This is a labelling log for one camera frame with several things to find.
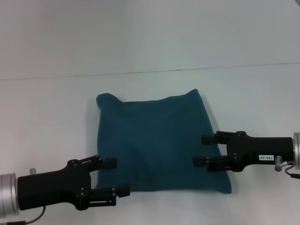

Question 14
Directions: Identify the teal blue t-shirt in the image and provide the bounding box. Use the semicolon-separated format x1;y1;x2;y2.
95;88;233;195

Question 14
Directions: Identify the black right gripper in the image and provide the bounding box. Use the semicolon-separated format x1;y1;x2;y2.
192;130;295;173

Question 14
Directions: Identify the gripper cable with connector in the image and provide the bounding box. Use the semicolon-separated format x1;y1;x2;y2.
274;155;300;180
0;167;46;225

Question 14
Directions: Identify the left gripper cable with connector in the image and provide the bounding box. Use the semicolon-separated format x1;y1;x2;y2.
0;167;46;225

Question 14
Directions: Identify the right gripper cable with connector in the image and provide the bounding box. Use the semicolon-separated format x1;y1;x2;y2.
274;155;300;180

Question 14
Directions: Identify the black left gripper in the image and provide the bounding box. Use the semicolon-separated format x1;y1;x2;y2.
17;154;131;211

